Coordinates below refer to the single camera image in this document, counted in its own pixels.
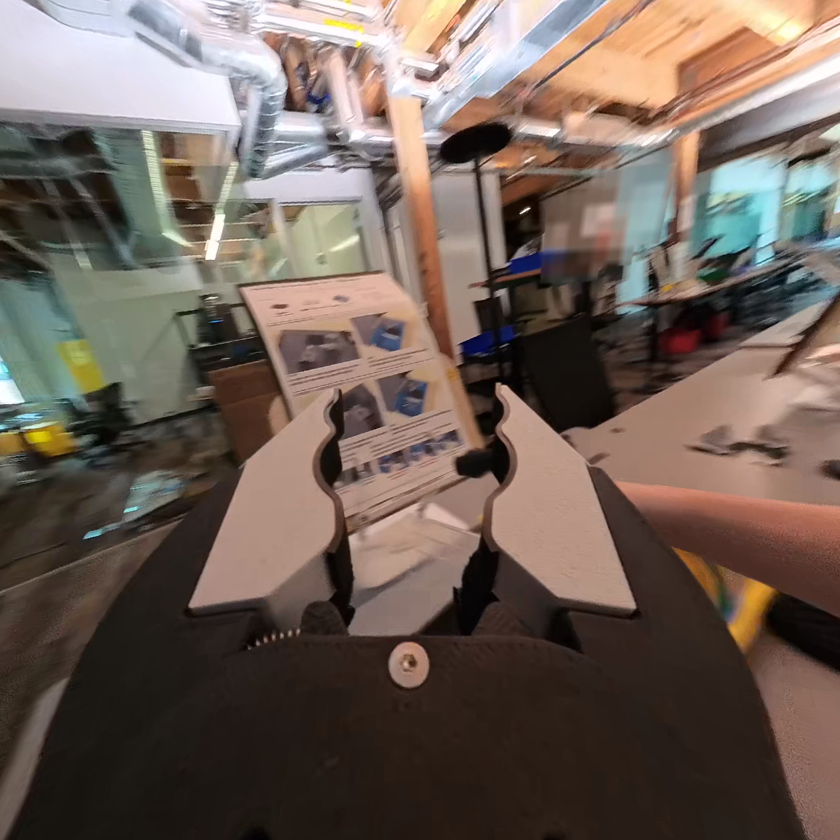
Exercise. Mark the black clamp knob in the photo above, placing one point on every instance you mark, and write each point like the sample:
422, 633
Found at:
472, 463

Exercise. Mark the wooden post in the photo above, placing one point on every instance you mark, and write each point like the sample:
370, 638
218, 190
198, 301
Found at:
417, 216

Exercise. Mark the black chair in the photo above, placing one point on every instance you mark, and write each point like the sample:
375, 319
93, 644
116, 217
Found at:
564, 374

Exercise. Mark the black floor lamp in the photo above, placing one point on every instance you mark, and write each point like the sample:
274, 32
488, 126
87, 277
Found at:
476, 141

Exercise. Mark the instruction poster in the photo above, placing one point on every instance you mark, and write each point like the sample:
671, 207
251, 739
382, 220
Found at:
341, 341

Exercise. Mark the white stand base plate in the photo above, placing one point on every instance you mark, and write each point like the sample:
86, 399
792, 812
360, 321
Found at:
407, 558

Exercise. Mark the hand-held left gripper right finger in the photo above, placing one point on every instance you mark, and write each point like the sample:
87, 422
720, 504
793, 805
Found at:
558, 525

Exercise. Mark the wooden work table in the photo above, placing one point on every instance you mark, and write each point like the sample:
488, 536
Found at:
709, 285

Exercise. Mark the cardboard box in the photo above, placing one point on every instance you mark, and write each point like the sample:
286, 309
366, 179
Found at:
243, 407

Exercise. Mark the silver air duct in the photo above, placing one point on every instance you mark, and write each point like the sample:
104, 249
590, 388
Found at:
262, 85

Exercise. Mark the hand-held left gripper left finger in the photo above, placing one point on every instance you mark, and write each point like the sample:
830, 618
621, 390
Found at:
275, 525

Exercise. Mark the person's right forearm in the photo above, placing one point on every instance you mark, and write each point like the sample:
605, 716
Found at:
754, 531

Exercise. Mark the grey scrap pieces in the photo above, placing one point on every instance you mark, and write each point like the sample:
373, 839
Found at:
735, 446

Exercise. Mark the yellow plastic bin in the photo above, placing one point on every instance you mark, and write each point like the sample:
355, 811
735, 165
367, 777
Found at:
748, 604

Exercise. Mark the blue storage bin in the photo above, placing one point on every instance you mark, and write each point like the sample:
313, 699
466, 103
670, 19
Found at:
489, 342

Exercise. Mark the black mesh pad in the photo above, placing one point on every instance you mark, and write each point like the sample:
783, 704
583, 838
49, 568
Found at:
807, 617

